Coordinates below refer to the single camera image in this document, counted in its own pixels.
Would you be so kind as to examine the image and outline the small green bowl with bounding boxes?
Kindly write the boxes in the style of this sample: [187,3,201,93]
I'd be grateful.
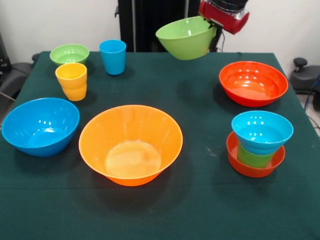
[49,43,90,66]

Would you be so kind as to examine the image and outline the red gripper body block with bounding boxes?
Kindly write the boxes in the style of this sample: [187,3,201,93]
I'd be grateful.
[198,0,251,35]

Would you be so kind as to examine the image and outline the dark green table cloth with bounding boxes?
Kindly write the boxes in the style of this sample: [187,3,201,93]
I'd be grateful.
[0,51,320,240]

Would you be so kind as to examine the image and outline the large blue bowl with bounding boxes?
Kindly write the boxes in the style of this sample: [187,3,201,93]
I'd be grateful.
[1,97,81,158]

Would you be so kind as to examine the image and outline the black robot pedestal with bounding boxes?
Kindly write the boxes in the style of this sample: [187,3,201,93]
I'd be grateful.
[114,0,203,53]

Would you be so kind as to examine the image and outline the small blue bowl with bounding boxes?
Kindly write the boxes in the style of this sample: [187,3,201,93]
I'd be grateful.
[231,110,295,156]

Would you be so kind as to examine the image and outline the blue cup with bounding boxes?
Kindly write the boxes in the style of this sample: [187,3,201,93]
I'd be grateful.
[99,39,127,76]

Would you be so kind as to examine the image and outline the green cup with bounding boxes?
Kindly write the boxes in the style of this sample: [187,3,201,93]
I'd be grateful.
[236,143,276,169]

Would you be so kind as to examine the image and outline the small red bowl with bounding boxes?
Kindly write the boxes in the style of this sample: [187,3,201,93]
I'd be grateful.
[226,131,286,179]

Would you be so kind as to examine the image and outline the wide red bowl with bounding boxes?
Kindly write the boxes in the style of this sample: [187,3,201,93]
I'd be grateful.
[218,61,289,108]

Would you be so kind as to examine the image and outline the large green bowl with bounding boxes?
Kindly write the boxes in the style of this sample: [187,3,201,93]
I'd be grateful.
[155,15,217,61]

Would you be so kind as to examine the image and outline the large orange bowl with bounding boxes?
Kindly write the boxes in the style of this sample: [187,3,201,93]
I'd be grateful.
[78,104,184,187]

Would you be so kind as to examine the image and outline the yellow cup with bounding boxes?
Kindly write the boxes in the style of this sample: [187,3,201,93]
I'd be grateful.
[55,62,88,102]

